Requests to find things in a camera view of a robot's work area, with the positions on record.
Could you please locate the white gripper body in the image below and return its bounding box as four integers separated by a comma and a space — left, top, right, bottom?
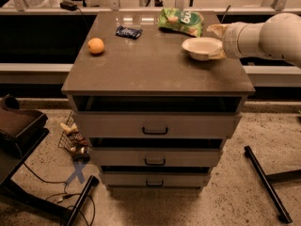
222, 22, 248, 58

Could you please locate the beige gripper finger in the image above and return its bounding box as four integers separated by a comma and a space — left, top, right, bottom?
207, 24, 230, 38
208, 50, 227, 60

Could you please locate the white paper bowl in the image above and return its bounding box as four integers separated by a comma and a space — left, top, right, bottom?
182, 37, 223, 61

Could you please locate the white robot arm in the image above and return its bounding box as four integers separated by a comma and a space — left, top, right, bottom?
207, 13, 301, 68

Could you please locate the green snack bag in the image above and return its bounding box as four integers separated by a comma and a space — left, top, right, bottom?
158, 8, 204, 38

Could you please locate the grey drawer cabinet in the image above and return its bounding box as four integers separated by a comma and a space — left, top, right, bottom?
61, 10, 256, 192

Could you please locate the dark blue candy wrapper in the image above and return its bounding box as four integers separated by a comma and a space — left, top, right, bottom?
116, 25, 142, 40

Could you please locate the middle grey drawer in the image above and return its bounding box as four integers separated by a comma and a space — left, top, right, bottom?
89, 149, 221, 167

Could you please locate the grey drawer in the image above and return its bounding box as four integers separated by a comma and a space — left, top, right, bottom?
89, 149, 221, 167
100, 172, 211, 187
73, 112, 241, 138

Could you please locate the orange fruit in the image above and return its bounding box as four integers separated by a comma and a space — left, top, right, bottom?
87, 38, 104, 55

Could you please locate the top grey drawer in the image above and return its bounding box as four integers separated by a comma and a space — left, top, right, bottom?
73, 112, 241, 138

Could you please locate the black power adapter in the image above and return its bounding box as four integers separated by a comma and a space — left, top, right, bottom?
60, 1, 77, 11

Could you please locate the bottom grey drawer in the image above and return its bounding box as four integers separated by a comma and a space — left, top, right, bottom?
100, 172, 211, 187

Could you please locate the black stand leg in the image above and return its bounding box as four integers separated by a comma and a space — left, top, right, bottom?
244, 146, 301, 224

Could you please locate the black chair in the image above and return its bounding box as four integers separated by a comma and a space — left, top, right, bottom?
0, 95, 99, 226

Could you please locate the wire basket with items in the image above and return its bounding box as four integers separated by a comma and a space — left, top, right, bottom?
58, 113, 90, 162

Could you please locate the black floor cable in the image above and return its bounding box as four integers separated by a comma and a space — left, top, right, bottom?
22, 162, 96, 226

